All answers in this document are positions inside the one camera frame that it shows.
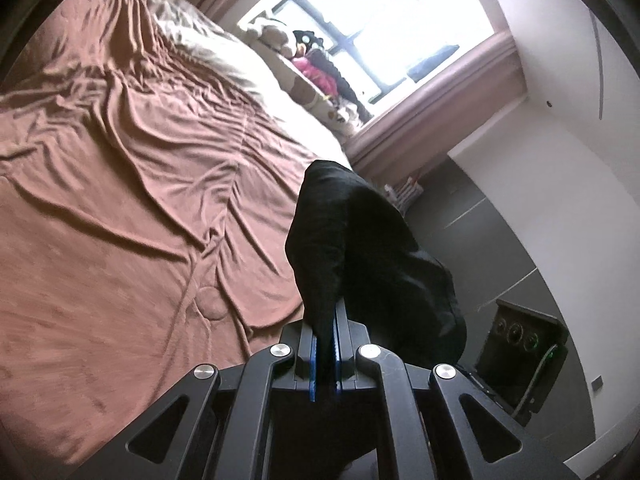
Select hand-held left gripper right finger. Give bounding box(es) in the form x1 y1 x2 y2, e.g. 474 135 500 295
331 302 581 480

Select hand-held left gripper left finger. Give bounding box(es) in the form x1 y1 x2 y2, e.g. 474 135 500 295
65 322 326 480

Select black pants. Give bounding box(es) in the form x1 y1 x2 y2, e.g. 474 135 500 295
284 159 468 368

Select black box with dials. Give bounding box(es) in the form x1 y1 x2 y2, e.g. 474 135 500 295
472 299 568 413

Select white pink packages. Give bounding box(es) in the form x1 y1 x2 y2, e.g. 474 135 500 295
385 175 426 211

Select spotted cream cushion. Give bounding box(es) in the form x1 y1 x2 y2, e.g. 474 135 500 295
287 77 371 136

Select bed with brown sheet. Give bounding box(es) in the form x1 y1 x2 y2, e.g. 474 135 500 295
0 0 351 466

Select pink cloth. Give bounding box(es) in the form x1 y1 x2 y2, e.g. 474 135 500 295
292 55 338 93

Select dark blue cushion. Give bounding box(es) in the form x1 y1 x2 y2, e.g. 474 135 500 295
407 45 461 81

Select beige pillow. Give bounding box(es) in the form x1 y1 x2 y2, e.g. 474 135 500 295
145 0 351 161

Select black plush toy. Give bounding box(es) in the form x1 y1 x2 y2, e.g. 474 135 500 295
292 30 326 58

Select beige plush toy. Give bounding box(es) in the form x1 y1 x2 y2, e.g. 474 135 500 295
240 15 296 58

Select window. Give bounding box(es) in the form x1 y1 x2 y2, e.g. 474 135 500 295
240 0 511 106

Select grey cable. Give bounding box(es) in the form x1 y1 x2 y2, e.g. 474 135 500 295
515 342 561 416

